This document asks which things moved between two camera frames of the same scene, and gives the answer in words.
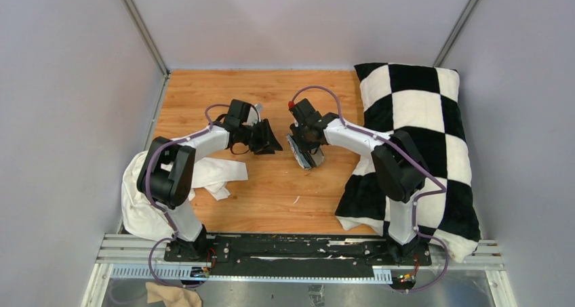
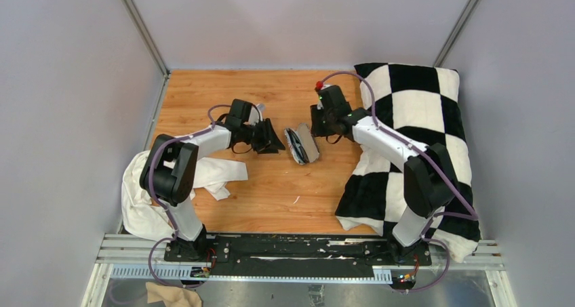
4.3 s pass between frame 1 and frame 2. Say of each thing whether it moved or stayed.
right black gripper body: moved
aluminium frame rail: stayed
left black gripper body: stayed
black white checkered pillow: stayed
